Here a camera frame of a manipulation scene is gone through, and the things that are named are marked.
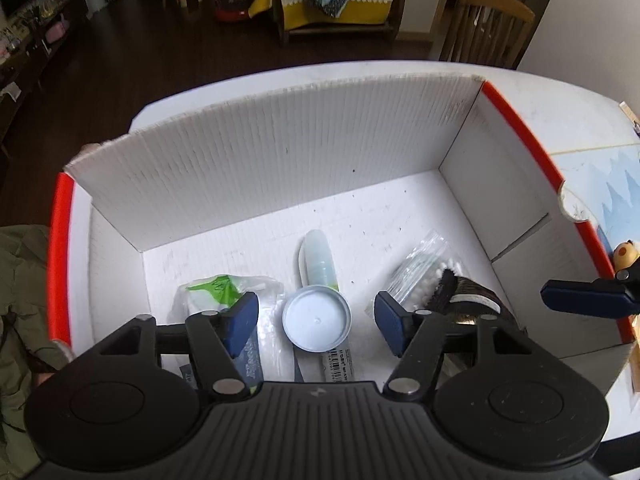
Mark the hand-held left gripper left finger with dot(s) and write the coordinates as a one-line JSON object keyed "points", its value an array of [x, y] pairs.
{"points": [[242, 322]]}

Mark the olive green jacket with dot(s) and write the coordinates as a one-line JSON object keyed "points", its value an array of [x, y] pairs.
{"points": [[20, 310]]}

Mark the round white lid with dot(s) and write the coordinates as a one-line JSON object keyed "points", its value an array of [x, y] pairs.
{"points": [[315, 320]]}

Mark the white cream tube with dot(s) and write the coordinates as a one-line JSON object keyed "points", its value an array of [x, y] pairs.
{"points": [[320, 260]]}

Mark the white cardboard box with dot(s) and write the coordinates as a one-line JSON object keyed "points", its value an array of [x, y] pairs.
{"points": [[300, 160]]}

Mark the sofa with cream cover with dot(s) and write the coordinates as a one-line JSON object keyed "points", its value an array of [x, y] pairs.
{"points": [[360, 10]]}

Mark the yellow duck toy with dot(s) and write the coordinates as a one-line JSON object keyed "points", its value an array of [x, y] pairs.
{"points": [[625, 257]]}

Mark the bag of cotton swabs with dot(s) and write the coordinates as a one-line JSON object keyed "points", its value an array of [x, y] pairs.
{"points": [[425, 270]]}

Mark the wooden chair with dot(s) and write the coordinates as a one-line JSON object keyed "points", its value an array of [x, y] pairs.
{"points": [[485, 25]]}

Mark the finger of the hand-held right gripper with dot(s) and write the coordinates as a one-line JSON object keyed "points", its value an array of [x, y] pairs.
{"points": [[580, 297]]}

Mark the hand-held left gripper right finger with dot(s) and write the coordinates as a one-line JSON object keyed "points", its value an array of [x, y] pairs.
{"points": [[390, 322]]}

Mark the white green tissue packet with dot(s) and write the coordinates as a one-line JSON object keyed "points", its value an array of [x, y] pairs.
{"points": [[220, 292]]}

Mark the red black floor item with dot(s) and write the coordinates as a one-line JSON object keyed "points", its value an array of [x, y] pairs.
{"points": [[232, 11]]}

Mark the dark television cabinet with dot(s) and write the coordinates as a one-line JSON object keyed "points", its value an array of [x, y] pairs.
{"points": [[35, 45]]}

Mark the black snack packet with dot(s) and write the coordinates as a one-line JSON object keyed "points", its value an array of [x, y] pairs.
{"points": [[470, 296]]}

